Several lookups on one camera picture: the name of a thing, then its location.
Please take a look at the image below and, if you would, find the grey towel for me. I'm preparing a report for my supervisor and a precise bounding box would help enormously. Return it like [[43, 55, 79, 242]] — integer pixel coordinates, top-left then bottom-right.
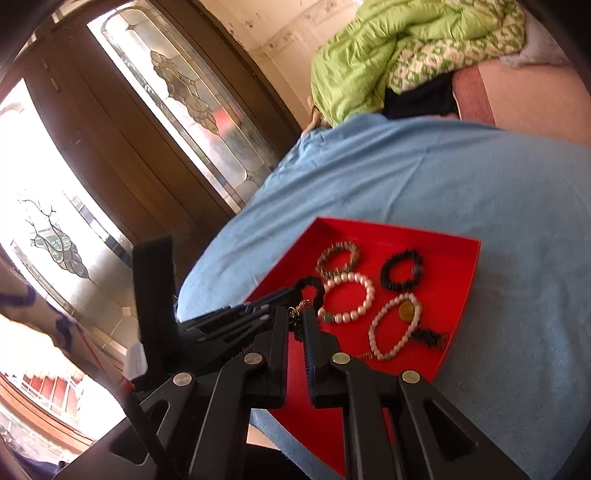
[[499, 18, 573, 70]]

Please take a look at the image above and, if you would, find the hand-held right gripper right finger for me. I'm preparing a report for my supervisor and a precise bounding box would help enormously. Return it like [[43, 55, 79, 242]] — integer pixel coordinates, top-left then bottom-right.
[[300, 310, 529, 480]]

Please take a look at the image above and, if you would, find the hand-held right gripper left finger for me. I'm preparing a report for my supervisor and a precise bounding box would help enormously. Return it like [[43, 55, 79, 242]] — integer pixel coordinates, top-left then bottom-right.
[[55, 305, 291, 480]]

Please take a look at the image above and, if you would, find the black braided bracelet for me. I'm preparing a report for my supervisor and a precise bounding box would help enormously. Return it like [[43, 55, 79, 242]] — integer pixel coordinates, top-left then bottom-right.
[[380, 249, 424, 291]]

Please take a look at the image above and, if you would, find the wooden door with leaded glass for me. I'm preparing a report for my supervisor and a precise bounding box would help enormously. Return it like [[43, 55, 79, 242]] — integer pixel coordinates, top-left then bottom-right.
[[23, 0, 305, 222]]

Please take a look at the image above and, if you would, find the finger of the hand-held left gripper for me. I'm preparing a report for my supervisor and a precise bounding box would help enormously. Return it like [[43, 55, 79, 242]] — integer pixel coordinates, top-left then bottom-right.
[[194, 314, 278, 346], [210, 287, 305, 320]]

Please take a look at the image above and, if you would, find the black cord bracelet gold charm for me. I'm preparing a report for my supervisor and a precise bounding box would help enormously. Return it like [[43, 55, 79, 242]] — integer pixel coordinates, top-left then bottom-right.
[[287, 276, 326, 342]]

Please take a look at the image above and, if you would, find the leaded glass side window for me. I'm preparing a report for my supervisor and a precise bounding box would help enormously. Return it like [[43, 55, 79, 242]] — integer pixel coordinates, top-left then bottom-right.
[[0, 78, 153, 333]]

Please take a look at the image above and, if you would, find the large pearl bracelet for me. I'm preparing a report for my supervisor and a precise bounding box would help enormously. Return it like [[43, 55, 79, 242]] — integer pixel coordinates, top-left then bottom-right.
[[318, 271, 376, 325]]

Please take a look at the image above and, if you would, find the white blue patterned cloth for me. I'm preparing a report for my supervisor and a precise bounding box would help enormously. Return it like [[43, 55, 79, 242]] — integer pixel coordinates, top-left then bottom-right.
[[0, 258, 116, 370]]

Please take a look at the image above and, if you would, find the small pearl bracelet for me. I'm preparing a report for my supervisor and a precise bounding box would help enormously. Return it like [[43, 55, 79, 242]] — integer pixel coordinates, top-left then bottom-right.
[[368, 293, 423, 361]]

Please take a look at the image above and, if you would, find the green quilt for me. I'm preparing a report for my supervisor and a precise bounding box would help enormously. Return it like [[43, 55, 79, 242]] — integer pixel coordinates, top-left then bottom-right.
[[309, 0, 527, 127]]

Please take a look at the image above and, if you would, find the pink upholstered cushion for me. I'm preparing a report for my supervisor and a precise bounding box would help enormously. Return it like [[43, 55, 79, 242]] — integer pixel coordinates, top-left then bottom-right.
[[450, 58, 591, 148]]

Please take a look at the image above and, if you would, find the blue blanket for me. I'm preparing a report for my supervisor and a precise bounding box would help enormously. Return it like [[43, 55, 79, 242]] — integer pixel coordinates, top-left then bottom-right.
[[177, 113, 591, 480]]

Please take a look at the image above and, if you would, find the black cloth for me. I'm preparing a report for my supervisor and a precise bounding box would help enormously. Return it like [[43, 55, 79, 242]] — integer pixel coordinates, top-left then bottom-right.
[[381, 71, 462, 121]]

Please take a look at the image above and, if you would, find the red tray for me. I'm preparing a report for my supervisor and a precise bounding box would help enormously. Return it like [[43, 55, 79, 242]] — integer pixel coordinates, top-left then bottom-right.
[[242, 216, 483, 478]]

